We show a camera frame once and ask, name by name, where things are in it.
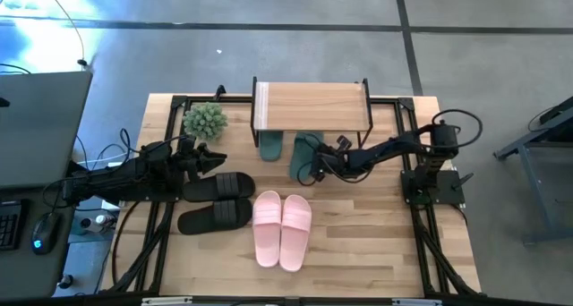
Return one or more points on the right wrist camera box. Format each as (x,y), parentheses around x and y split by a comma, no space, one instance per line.
(344,142)

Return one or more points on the dark side desk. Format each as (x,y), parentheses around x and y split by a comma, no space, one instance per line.
(18,270)

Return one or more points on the pink rubber slide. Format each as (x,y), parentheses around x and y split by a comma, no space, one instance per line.
(267,227)
(295,234)

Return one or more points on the grey metal cart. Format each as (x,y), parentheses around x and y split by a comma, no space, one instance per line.
(546,172)

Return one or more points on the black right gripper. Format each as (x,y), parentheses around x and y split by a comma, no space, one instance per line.
(336,163)

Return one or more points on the black keyboard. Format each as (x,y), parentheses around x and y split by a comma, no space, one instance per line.
(8,225)

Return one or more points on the wooden shelf with black frame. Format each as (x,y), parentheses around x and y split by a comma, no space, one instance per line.
(313,107)

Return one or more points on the green rubber slide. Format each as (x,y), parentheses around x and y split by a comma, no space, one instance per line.
(301,158)
(271,146)

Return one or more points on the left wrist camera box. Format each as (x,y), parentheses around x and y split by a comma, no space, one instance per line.
(189,144)

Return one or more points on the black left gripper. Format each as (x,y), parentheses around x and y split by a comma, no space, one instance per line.
(193,160)

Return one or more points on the small white bottle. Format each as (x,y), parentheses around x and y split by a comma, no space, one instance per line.
(95,224)

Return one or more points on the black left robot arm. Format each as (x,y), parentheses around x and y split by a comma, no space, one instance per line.
(125,176)

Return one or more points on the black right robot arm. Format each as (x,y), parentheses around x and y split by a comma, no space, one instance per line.
(394,147)

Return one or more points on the black computer mouse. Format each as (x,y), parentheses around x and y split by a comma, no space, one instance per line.
(44,233)

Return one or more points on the small green potted plant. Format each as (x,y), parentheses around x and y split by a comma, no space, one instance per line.
(205,120)

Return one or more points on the black aluminium table frame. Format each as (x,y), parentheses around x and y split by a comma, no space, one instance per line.
(423,252)

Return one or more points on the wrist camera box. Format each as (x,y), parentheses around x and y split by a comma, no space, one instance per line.
(189,144)
(344,142)

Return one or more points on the black rubber slide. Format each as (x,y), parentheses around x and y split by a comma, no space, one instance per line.
(215,216)
(219,186)

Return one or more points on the white power strip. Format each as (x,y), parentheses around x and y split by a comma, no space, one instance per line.
(112,204)

